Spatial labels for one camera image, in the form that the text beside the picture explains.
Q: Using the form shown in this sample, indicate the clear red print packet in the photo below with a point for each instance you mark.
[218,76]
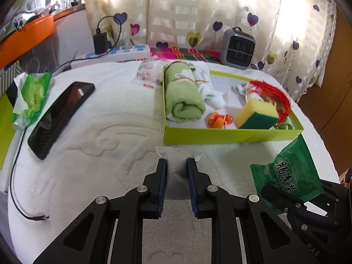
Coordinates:
[147,73]

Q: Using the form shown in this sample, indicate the black smartphone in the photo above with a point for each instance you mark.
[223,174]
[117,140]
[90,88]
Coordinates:
[60,115]

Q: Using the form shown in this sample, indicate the white plastic bag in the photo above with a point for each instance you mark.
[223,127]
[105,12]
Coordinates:
[30,5]

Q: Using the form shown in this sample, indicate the white mint sock bundle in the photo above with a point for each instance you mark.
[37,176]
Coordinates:
[205,86]
[244,90]

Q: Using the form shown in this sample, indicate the black charger adapter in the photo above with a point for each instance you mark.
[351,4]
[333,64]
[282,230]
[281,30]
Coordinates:
[100,42]

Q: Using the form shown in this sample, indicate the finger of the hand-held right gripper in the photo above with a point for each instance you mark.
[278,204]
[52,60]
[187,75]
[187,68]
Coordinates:
[339,192]
[277,198]

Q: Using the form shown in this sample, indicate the white power strip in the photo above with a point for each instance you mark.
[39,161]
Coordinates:
[129,52]

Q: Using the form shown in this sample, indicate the green towel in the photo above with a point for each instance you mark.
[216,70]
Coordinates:
[184,96]

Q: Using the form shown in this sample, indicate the large green yellow sponge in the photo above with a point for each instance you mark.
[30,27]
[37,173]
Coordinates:
[255,110]

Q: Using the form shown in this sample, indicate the grey chevron box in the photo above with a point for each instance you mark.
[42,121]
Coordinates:
[9,77]

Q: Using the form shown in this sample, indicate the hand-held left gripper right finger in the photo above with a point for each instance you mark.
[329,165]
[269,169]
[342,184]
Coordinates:
[192,187]

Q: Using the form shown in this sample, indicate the red tassel knot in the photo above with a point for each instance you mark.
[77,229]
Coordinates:
[275,93]

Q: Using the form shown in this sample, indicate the white tissue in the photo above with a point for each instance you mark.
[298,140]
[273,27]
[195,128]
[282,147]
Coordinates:
[177,165]

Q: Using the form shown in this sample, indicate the yellow-green carton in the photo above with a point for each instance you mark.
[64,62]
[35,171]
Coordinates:
[5,121]

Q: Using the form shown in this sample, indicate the heart print curtain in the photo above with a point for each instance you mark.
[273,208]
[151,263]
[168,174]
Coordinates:
[192,5]

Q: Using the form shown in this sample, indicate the green foil packet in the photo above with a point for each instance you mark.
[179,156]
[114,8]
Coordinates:
[288,170]

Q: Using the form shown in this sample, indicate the wooden cabinet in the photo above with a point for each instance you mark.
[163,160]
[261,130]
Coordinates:
[338,88]

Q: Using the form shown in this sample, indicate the green tissue pack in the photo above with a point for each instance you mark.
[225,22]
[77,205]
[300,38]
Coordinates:
[33,93]

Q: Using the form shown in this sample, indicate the yellow-green shallow box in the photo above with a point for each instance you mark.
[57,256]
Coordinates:
[220,137]

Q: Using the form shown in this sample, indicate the grey mini heater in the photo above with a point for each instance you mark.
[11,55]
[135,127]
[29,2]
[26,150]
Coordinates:
[238,48]

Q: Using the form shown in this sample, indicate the orange plastic toy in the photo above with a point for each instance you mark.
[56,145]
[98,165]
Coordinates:
[216,121]

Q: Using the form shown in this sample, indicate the light green cloth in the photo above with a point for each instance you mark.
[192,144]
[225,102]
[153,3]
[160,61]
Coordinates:
[287,123]

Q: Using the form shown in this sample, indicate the pink plaid mat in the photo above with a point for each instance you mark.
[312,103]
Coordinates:
[181,53]

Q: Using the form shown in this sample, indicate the orange shelf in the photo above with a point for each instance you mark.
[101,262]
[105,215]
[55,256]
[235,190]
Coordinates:
[27,33]

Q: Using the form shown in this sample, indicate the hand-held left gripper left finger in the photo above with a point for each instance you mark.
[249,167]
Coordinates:
[162,187]

